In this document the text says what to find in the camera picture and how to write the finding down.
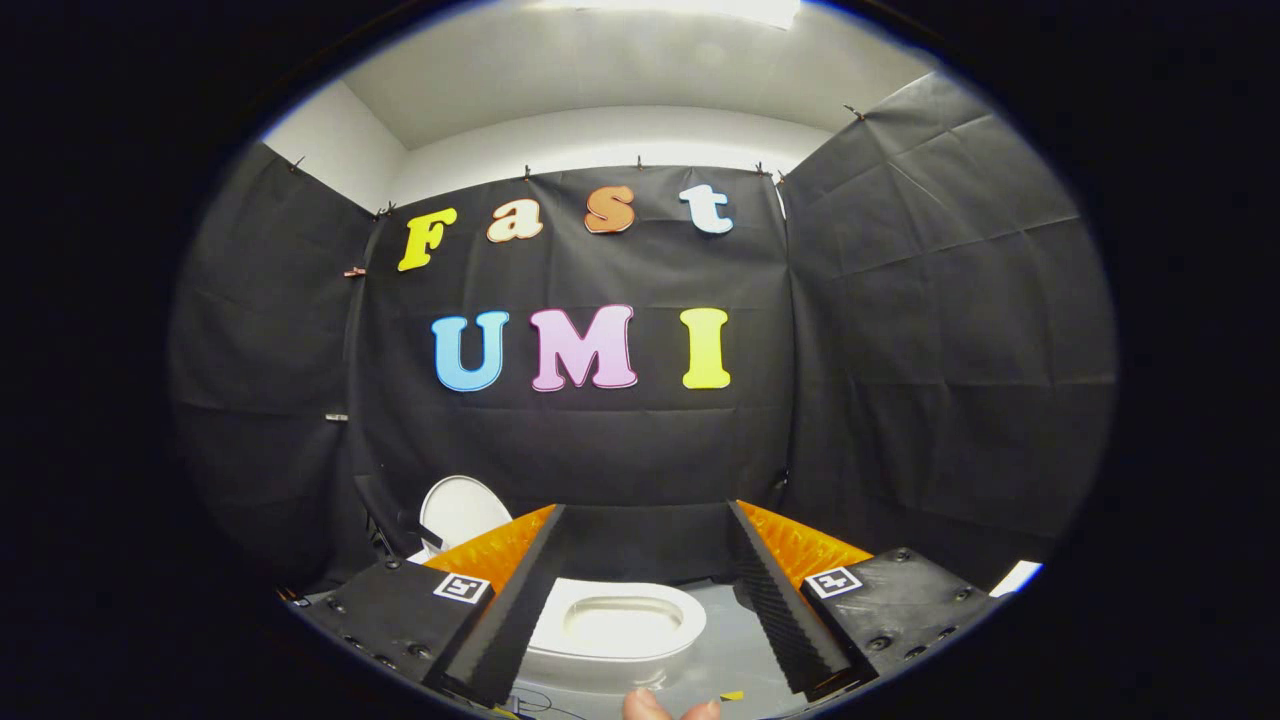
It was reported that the black backdrop cloth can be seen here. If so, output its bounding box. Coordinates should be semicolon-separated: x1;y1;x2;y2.
168;70;1119;593

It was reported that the white panel edge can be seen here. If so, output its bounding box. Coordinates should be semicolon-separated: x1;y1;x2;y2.
989;560;1045;599

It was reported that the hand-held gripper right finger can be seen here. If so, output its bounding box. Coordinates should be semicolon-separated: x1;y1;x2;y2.
726;499;1003;703

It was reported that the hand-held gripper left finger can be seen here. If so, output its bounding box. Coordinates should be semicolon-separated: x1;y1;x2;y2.
297;503;569;708

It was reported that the thin black cable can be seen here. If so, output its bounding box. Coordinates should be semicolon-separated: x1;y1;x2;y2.
503;686;583;720

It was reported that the white toilet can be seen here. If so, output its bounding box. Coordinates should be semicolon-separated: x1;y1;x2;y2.
406;545;696;694

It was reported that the white toilet seat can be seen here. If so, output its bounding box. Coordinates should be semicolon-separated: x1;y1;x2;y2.
526;577;708;663

